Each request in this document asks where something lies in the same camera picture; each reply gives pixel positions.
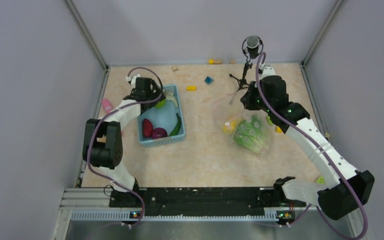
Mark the wooden block near wall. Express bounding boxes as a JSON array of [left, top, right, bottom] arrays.
[[171, 65, 179, 72]]

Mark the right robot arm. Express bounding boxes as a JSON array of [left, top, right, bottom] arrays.
[[240, 75, 375, 220]]

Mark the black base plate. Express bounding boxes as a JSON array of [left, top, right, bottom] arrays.
[[109, 187, 306, 217]]

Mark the green lettuce toy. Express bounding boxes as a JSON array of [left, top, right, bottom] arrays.
[[232, 114, 273, 155]]

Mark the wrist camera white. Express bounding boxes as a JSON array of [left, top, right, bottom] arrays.
[[125, 73, 141, 88], [258, 64, 277, 80]]

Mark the yellow cube block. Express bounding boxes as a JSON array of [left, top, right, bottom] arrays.
[[275, 127, 283, 133]]

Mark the yellow block on table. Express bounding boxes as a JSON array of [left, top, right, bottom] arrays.
[[186, 85, 197, 91]]

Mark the yellow wooden cylinder block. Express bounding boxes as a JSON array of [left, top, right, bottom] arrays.
[[208, 58, 223, 65]]

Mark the green lime toy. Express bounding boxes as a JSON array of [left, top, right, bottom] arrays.
[[155, 99, 167, 109]]

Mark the blue square block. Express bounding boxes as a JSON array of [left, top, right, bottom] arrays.
[[204, 76, 214, 85]]

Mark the green studded brick block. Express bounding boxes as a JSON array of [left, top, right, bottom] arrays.
[[316, 176, 326, 184]]

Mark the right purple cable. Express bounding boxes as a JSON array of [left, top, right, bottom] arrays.
[[254, 51, 369, 240]]

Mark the pink cylinder toy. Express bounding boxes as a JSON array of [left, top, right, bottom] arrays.
[[101, 98, 114, 114]]

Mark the yellow lemon toy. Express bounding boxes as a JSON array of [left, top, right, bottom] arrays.
[[222, 120, 237, 135]]

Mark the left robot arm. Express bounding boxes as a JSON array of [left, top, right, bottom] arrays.
[[82, 76, 165, 209]]

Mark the green cucumber toy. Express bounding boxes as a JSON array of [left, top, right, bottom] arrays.
[[169, 113, 182, 137]]

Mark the black microphone on tripod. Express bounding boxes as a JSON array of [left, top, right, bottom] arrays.
[[229, 35, 264, 105]]

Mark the red fruit toy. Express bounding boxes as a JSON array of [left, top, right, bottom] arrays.
[[142, 118, 154, 138]]

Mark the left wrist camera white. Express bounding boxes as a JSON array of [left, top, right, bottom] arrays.
[[125, 73, 141, 88]]

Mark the clear zip top bag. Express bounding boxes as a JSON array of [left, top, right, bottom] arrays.
[[211, 89, 273, 156]]

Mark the green rectangular block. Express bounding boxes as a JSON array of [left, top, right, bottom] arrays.
[[266, 116, 274, 126]]

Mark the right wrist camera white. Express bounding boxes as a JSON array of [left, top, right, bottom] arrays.
[[258, 64, 277, 80]]

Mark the blue plastic basket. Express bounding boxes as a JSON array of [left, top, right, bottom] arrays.
[[136, 84, 186, 148]]

